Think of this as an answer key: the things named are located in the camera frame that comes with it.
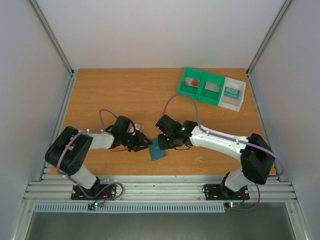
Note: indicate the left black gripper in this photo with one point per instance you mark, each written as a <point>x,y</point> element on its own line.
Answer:
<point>140,140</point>

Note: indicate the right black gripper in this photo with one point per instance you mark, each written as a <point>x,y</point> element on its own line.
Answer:
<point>164,141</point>

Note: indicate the blue card holder wallet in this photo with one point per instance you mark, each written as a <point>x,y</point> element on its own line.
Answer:
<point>155,152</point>

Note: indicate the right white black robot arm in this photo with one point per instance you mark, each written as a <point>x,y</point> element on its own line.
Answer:
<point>252,152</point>

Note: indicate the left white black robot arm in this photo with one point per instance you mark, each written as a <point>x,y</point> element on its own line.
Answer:
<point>68,152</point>

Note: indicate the red patterned card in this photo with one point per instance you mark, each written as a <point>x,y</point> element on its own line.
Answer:
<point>191,82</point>

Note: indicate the grey card in bin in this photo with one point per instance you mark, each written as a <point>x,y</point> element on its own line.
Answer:
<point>213,87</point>

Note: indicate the teal card in white bin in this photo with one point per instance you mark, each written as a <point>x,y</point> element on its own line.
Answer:
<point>231,92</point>

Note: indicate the left green plastic bin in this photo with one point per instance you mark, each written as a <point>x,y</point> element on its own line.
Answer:
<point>194,73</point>

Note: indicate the green plastic bin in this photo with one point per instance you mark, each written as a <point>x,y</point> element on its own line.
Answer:
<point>194,73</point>
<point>208,96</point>

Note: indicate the middle green plastic bin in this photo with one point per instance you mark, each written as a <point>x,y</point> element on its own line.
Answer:
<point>208,96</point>

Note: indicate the left small circuit board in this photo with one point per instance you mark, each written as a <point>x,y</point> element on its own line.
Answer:
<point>96,205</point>

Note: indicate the small circuit board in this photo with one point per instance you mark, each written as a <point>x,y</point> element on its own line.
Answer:
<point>233,205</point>
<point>96,205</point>

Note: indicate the white plastic bin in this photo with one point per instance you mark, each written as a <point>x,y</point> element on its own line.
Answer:
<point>230,103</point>

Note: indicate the right small circuit board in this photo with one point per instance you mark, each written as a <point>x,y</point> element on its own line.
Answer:
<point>233,205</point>

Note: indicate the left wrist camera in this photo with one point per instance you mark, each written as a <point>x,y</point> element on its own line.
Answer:
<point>135,127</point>

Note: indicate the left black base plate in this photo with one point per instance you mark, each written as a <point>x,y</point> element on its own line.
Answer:
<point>110,191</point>

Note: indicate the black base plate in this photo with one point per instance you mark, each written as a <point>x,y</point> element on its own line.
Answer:
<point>214,192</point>
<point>110,191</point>

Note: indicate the grey slotted cable duct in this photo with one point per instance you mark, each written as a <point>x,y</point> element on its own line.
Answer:
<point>130,208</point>

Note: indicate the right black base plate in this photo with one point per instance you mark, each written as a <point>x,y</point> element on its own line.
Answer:
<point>214,192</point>

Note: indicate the left aluminium corner post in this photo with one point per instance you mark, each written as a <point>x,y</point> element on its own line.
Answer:
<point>44,22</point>

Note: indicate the aluminium corner post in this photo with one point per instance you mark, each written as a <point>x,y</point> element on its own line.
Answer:
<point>269,34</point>
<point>44,22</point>

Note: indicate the aluminium front rail frame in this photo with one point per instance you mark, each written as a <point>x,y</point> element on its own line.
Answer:
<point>156,188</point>

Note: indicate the right aluminium corner post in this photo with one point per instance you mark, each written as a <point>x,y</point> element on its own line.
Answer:
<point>269,34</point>

